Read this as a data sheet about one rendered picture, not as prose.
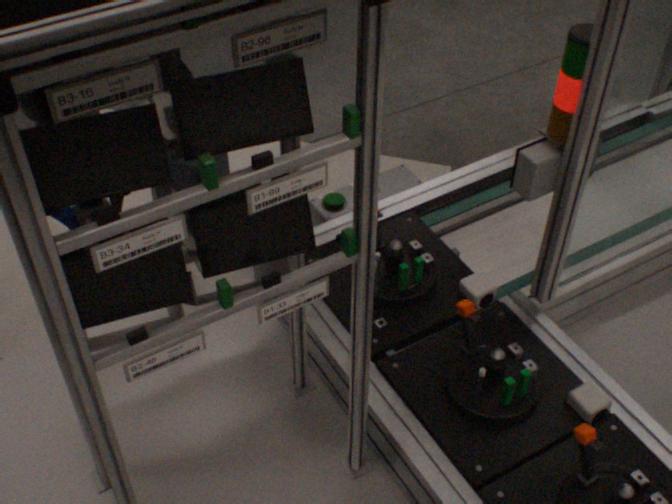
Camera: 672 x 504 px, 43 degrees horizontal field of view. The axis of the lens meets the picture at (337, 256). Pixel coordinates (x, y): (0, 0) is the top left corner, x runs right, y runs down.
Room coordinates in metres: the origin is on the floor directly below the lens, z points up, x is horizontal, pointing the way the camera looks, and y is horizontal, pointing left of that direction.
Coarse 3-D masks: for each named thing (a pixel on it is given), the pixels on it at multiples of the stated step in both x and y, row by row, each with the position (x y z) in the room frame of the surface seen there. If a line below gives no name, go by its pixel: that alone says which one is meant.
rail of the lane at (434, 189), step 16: (496, 160) 1.28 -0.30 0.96; (512, 160) 1.28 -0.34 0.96; (448, 176) 1.23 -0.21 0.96; (464, 176) 1.24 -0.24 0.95; (480, 176) 1.23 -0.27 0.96; (496, 176) 1.24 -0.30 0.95; (416, 192) 1.18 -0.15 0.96; (432, 192) 1.19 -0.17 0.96; (448, 192) 1.19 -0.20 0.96; (464, 192) 1.21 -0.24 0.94; (480, 192) 1.23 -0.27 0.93; (384, 208) 1.14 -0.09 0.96; (400, 208) 1.14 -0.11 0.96; (416, 208) 1.15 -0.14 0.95; (432, 208) 1.17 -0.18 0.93; (320, 224) 1.10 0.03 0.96; (336, 224) 1.10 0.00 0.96; (352, 224) 1.10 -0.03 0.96; (320, 240) 1.06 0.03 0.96; (336, 240) 1.06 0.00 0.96
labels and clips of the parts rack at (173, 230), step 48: (384, 0) 0.67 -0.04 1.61; (240, 48) 0.60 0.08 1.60; (288, 48) 0.62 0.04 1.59; (0, 96) 0.50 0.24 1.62; (48, 96) 0.52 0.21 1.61; (96, 96) 0.54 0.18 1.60; (144, 96) 0.56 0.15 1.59; (288, 192) 0.62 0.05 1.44; (144, 240) 0.54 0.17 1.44; (144, 336) 0.54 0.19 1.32; (192, 336) 0.56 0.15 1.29
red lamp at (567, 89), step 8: (560, 72) 0.96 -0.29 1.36; (560, 80) 0.95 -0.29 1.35; (568, 80) 0.94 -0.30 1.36; (576, 80) 0.94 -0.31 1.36; (560, 88) 0.95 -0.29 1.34; (568, 88) 0.94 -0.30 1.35; (576, 88) 0.93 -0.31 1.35; (560, 96) 0.95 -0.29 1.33; (568, 96) 0.94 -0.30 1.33; (576, 96) 0.93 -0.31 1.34; (560, 104) 0.94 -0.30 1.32; (568, 104) 0.94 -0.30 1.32
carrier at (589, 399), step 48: (432, 336) 0.83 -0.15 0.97; (480, 336) 0.83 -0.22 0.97; (528, 336) 0.83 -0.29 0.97; (432, 384) 0.74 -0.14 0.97; (480, 384) 0.68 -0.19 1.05; (528, 384) 0.71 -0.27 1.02; (576, 384) 0.74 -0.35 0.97; (432, 432) 0.66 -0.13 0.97; (480, 432) 0.66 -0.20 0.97; (528, 432) 0.66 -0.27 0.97; (480, 480) 0.59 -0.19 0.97
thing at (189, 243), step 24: (240, 192) 0.91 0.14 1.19; (168, 216) 0.84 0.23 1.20; (192, 216) 0.66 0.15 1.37; (216, 216) 0.67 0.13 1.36; (240, 216) 0.67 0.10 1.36; (264, 216) 0.68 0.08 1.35; (288, 216) 0.69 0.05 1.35; (192, 240) 0.67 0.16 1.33; (216, 240) 0.65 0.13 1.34; (240, 240) 0.66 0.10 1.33; (264, 240) 0.67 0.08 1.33; (288, 240) 0.67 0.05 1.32; (312, 240) 0.68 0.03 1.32; (216, 264) 0.64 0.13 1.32; (240, 264) 0.65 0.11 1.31
